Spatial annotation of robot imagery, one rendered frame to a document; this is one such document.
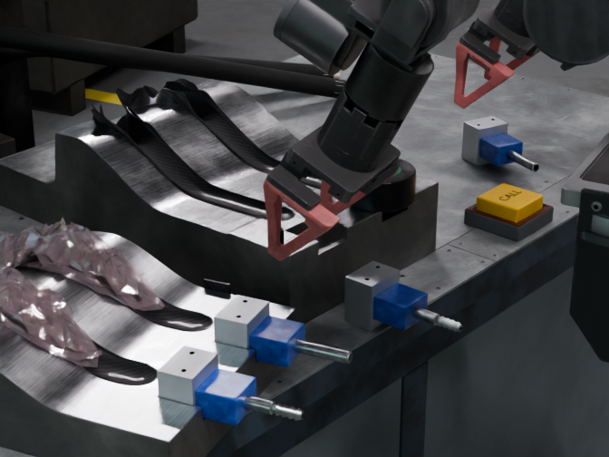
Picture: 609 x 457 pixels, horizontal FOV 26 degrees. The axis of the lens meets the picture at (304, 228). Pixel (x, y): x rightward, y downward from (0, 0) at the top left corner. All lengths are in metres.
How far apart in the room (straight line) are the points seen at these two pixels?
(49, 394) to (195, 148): 0.49
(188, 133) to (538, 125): 0.61
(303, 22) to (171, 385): 0.34
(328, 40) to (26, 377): 0.41
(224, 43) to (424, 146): 3.23
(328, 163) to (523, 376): 0.81
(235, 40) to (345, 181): 4.05
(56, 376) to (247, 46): 3.88
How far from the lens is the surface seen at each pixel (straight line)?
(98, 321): 1.29
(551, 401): 1.94
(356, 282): 1.39
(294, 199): 1.07
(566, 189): 1.16
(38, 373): 1.21
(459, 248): 1.59
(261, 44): 5.06
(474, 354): 1.70
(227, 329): 1.26
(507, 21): 1.47
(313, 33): 1.07
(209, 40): 5.12
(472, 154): 1.83
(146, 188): 1.51
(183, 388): 1.17
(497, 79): 1.45
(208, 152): 1.59
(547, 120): 2.01
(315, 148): 1.10
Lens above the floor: 1.49
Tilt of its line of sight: 25 degrees down
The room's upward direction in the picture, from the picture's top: straight up
